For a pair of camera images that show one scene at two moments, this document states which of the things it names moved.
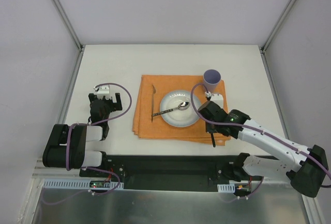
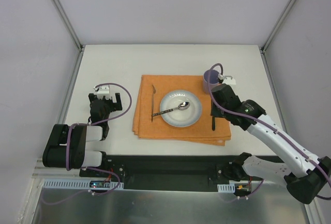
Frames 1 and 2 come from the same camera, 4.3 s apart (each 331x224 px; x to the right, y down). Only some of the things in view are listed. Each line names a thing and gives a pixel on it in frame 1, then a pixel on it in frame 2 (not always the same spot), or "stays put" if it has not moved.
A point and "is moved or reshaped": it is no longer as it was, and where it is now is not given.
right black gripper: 210,130 -> 214,108
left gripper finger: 92,97 stays put
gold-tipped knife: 213,140 is moved or reshaped
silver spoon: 183,106 stays put
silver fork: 153,92 stays put
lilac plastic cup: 211,77 stays put
